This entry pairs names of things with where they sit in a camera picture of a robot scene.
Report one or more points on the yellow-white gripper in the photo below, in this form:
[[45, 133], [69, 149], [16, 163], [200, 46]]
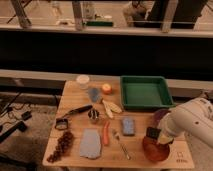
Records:
[[164, 139]]

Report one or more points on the black eraser block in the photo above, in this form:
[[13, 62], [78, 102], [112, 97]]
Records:
[[152, 132]]

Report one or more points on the red bowl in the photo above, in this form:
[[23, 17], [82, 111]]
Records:
[[153, 151]]

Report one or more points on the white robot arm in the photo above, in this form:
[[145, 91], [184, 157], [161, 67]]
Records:
[[194, 117]]

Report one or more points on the dark red plate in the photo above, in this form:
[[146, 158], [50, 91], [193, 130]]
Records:
[[158, 115]]

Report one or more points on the blue sponge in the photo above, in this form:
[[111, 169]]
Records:
[[128, 126]]

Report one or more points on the metal spoon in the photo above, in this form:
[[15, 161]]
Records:
[[117, 137]]

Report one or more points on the green plastic tray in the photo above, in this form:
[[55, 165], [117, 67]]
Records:
[[145, 92]]

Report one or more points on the orange carrot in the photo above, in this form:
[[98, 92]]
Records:
[[106, 133]]

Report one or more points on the grey-blue cloth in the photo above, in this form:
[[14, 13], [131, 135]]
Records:
[[90, 145]]

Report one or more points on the red-yellow apple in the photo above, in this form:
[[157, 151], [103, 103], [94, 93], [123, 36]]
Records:
[[106, 88]]

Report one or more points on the clear blue glass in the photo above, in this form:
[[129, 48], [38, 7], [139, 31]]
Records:
[[94, 94]]

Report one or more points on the bunch of red grapes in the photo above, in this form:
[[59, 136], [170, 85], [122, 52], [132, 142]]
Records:
[[63, 144]]

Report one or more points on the white plastic cup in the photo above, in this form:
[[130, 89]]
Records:
[[83, 81]]

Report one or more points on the black-handled knife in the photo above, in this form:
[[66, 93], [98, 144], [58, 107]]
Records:
[[77, 110]]

